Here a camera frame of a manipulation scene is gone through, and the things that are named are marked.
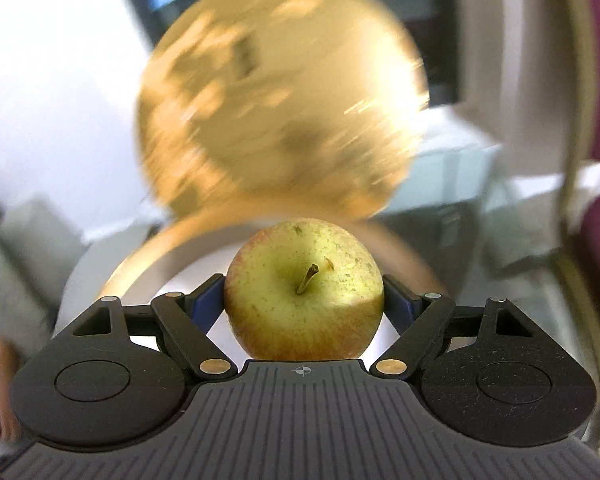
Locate yellow-green apple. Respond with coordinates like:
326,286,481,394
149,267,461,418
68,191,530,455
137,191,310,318
223,218,386,362

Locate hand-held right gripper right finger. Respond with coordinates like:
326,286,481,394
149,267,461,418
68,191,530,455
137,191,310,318
369,274,537,380

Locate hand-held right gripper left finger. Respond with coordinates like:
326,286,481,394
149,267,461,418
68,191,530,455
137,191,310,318
69,274,239,377

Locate grey box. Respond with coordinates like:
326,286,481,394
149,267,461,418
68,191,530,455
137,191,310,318
0,198,86,376

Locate golden globe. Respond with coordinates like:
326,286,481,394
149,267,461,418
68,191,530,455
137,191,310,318
99,0,451,306

